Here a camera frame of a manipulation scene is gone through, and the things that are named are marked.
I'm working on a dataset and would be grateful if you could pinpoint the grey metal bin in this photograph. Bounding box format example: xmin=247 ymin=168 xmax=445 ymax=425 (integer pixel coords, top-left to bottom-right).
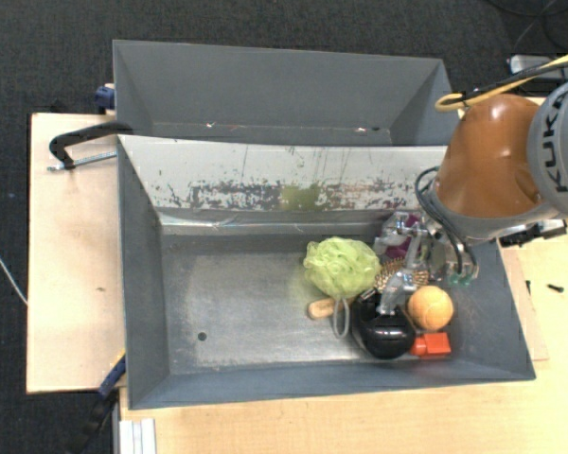
xmin=112 ymin=39 xmax=537 ymax=410

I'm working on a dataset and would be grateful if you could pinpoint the orange ball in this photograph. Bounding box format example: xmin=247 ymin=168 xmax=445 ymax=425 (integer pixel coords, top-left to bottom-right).
xmin=406 ymin=285 xmax=455 ymax=331

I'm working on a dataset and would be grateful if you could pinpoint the green mesh bath sponge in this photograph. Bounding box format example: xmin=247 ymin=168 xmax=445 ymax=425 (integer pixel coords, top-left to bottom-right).
xmin=303 ymin=236 xmax=382 ymax=341

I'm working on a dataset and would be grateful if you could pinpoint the wooden handle bristle brush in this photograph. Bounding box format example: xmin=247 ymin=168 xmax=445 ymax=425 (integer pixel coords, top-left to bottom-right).
xmin=307 ymin=258 xmax=430 ymax=321

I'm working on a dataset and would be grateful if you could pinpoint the black glossy round object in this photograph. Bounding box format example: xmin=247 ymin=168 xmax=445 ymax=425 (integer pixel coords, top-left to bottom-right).
xmin=351 ymin=290 xmax=417 ymax=361

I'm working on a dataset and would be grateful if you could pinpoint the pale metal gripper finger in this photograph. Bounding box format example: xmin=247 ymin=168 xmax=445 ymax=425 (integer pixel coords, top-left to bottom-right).
xmin=373 ymin=214 xmax=418 ymax=255
xmin=376 ymin=271 xmax=418 ymax=316

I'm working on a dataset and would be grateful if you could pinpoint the purple object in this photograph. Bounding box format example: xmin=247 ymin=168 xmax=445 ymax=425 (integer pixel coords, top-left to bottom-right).
xmin=382 ymin=212 xmax=425 ymax=260

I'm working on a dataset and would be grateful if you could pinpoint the orange-red block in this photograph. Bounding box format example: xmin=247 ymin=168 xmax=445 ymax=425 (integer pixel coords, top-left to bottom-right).
xmin=409 ymin=331 xmax=453 ymax=358

